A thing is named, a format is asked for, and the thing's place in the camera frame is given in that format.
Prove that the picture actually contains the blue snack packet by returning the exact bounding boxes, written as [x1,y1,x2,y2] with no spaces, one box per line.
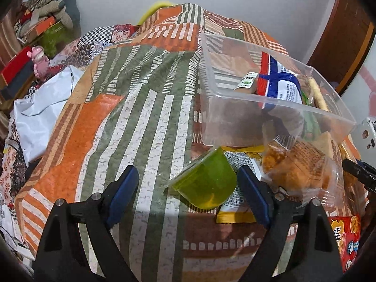
[257,51,304,110]

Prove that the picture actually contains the yellow snack packet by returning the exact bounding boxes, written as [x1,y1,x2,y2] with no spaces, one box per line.
[216,149,265,224]

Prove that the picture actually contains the yellow foam tube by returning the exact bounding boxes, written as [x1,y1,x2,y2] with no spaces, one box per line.
[137,1,177,26]

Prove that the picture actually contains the clear packet of orange crackers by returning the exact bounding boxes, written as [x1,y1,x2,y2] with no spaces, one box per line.
[261,135,343,204]

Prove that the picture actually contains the white plastic bag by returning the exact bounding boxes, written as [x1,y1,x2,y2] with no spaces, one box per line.
[13,65,85,168]

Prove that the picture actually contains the orange cardboard box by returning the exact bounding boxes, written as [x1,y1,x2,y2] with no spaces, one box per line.
[29,16,57,36]

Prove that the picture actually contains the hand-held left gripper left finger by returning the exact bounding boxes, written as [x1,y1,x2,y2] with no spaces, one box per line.
[32,165,139,282]

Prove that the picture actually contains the dark grey box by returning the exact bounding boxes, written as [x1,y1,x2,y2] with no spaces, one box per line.
[0,62,38,101]

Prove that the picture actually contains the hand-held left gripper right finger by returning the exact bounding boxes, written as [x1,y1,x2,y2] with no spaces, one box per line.
[236,165,344,282]

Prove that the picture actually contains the brown wooden door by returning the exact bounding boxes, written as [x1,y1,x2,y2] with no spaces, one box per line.
[307,0,376,92]

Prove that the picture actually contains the white plastic device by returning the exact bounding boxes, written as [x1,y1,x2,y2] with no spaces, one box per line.
[352,117,376,160]

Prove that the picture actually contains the long egg roll packet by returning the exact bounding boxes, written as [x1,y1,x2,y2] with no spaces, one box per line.
[308,78,330,113]

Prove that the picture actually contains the patterned cloth bundle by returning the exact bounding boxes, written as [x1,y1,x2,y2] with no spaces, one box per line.
[21,0,55,10]

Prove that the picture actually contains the clear plastic storage box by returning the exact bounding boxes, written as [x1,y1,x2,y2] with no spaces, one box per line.
[198,32,357,148]

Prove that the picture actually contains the red box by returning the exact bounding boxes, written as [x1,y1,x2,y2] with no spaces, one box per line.
[0,47,33,88]

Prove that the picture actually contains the long biscuit pack green label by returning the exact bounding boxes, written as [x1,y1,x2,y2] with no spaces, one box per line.
[233,70,261,94]

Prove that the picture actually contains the striped brown curtain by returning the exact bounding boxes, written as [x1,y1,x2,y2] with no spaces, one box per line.
[0,0,24,65]

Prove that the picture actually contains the green jelly cup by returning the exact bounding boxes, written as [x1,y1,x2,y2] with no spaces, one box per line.
[167,147,238,210]

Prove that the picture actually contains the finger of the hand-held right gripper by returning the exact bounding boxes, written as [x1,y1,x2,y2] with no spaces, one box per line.
[342,159,376,193]

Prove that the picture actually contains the green gift box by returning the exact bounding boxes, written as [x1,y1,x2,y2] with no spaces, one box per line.
[40,24,71,60]

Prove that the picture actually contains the grey knitted plush toy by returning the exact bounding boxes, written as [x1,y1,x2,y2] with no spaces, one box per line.
[29,0,66,26]

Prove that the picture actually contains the white wardrobe door pink hearts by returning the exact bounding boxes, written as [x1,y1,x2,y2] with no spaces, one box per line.
[341,35,376,141]

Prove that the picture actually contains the red snack packet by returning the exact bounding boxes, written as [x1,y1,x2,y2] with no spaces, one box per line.
[327,215,362,274]

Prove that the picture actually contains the pink bunny toy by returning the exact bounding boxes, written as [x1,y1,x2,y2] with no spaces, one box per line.
[27,45,51,80]

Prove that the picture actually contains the striped patchwork quilt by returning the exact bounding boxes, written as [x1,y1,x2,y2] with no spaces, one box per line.
[15,3,369,282]

